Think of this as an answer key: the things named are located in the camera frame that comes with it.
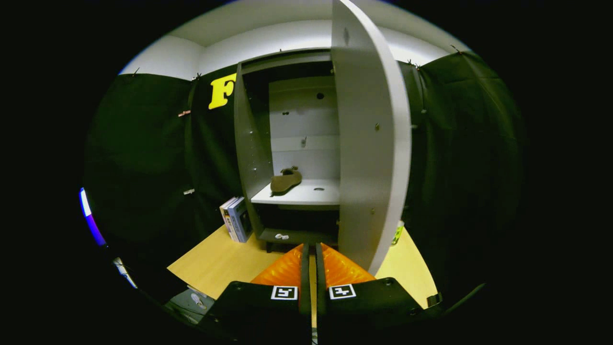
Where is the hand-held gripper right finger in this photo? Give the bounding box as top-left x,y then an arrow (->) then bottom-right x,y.
315,242 -> 426,345

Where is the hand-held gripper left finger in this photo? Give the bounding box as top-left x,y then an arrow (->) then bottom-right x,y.
197,243 -> 313,345

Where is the brown fuzzy shoe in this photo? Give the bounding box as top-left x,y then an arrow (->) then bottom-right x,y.
270,166 -> 303,197

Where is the white shoe cabinet door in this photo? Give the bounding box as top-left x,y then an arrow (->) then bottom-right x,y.
330,0 -> 412,276

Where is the grey shoe cabinet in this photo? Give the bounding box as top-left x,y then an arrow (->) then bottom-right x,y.
233,47 -> 343,253

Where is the grey-blue book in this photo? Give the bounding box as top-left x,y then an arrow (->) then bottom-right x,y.
227,197 -> 253,243

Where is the white book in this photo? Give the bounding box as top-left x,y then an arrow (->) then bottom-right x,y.
219,196 -> 240,242

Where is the black backdrop cloth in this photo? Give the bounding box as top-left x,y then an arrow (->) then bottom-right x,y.
84,50 -> 527,307

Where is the lit computer screen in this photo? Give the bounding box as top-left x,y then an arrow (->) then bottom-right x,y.
79,188 -> 107,246

